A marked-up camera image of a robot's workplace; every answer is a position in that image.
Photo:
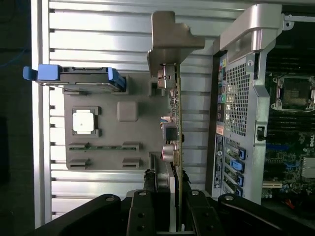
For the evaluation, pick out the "open grey PC case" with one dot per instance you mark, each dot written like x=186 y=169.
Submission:
x=262 y=105

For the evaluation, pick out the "green motherboard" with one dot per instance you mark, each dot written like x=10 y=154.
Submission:
x=295 y=152

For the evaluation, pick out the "hard disk in blue caddy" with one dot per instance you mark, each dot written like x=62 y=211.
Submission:
x=81 y=77

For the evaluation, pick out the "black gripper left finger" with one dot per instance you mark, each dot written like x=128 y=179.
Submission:
x=142 y=216

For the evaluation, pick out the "CPU socket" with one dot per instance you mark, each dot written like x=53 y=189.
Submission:
x=292 y=92

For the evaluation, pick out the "silver chipset heatsink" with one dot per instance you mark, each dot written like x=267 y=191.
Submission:
x=309 y=167

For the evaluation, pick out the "white expansion slot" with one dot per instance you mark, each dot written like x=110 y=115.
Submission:
x=272 y=184

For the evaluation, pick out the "grey plastic parts rack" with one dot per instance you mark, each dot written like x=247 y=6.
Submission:
x=110 y=137

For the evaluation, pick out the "blue expansion slot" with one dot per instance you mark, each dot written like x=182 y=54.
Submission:
x=278 y=147

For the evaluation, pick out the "green RAM stick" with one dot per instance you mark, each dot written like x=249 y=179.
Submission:
x=105 y=147

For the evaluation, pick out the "blue slot retention clip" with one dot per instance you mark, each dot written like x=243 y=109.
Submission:
x=242 y=154
x=239 y=191
x=240 y=179
x=237 y=166

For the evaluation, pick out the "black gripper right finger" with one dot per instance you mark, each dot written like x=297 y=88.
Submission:
x=204 y=216

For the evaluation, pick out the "silver CPU chip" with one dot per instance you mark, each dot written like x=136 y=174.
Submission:
x=83 y=121

